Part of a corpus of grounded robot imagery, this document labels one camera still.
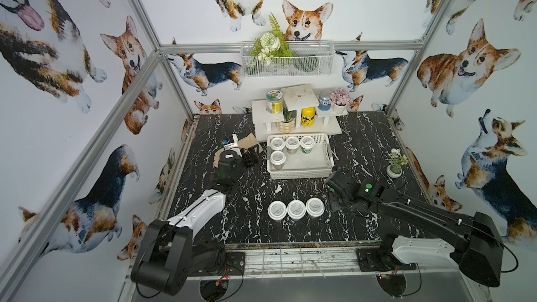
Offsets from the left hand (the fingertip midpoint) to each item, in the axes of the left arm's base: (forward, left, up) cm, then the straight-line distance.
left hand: (250, 142), depth 86 cm
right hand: (-19, -33, -8) cm, 39 cm away
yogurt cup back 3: (+8, -25, -12) cm, 29 cm away
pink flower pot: (+18, -40, +1) cm, 44 cm away
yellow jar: (+24, -27, -10) cm, 37 cm away
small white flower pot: (-7, -63, -13) cm, 64 cm away
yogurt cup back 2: (+8, -18, -12) cm, 23 cm away
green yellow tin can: (+20, -10, +3) cm, 23 cm away
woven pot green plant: (+23, -18, -12) cm, 31 cm away
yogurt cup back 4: (-1, -11, -12) cm, 16 cm away
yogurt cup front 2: (-24, -18, -12) cm, 32 cm away
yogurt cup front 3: (-23, -25, -12) cm, 36 cm away
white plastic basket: (+5, -22, -19) cm, 29 cm away
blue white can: (+20, -33, +1) cm, 39 cm away
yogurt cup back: (+8, -11, -12) cm, 18 cm away
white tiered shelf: (+23, -23, -9) cm, 34 cm away
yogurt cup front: (-24, -11, -12) cm, 29 cm away
